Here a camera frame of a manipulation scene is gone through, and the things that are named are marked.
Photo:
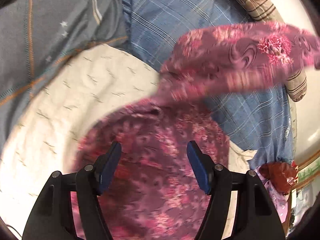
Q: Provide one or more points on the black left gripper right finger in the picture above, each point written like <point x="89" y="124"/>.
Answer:
<point x="255" y="216"/>

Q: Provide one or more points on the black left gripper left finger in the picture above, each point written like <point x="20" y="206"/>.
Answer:
<point x="52" y="217"/>

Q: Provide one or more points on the purple pink floral garment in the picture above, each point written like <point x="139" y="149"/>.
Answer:
<point x="154" y="194"/>

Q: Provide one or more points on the lilac floral bedsheet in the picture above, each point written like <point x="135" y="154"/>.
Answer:
<point x="279" y="200"/>

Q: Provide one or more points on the red plastic bag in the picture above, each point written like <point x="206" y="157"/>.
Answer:
<point x="281" y="175"/>

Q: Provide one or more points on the blue plaid pillow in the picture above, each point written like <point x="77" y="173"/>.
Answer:
<point x="258" y="121"/>

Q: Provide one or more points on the cream patterned quilt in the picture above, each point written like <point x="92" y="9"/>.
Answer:
<point x="47" y="138"/>

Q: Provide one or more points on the grey star patterned pillow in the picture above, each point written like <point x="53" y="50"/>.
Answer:
<point x="37" y="39"/>

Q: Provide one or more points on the beige striped floral bolster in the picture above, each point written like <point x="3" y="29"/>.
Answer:
<point x="265" y="10"/>

